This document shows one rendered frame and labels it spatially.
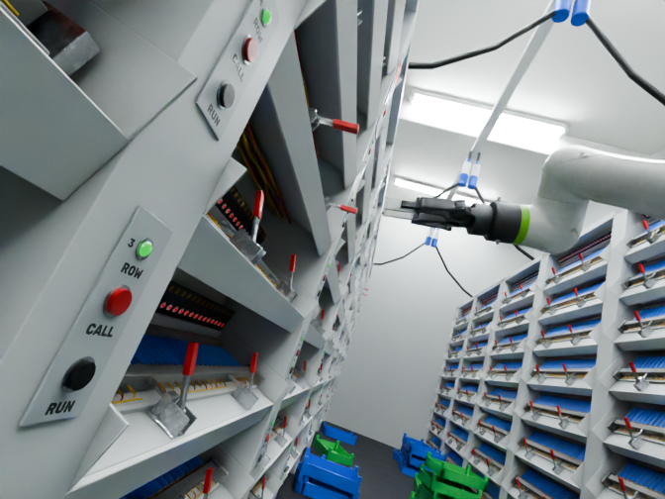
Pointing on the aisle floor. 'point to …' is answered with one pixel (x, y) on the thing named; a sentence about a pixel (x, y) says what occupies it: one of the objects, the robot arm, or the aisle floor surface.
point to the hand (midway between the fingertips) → (399, 208)
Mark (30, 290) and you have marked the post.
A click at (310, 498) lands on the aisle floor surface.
